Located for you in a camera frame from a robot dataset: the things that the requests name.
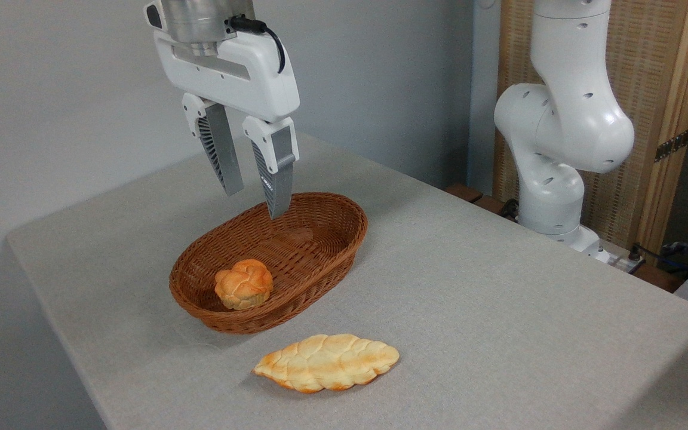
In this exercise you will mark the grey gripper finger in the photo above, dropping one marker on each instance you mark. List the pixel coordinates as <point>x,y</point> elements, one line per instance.
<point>278,176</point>
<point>220,143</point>

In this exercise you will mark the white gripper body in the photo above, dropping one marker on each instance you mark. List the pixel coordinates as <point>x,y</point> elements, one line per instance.
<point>230,68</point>

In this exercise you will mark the small round bread roll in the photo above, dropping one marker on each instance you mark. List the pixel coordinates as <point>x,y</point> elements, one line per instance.
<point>243,285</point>

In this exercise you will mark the black robot base connector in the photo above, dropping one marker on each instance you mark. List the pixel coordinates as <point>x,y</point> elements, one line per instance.
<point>509,209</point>

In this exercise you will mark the brown wicker basket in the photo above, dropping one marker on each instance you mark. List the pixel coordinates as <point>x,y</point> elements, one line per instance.
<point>308,251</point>

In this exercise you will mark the long braided bread loaf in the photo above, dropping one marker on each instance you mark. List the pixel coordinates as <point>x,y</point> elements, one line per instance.
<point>326,361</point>

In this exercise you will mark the grey tablecloth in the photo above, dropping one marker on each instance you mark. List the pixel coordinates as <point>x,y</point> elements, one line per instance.
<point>499,310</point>

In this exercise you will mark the wooden rattan folding screen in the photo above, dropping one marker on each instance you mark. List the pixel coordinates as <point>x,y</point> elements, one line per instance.
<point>654,71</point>

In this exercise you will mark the metal screen hinge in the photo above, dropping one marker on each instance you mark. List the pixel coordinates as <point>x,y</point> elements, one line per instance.
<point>672,145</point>

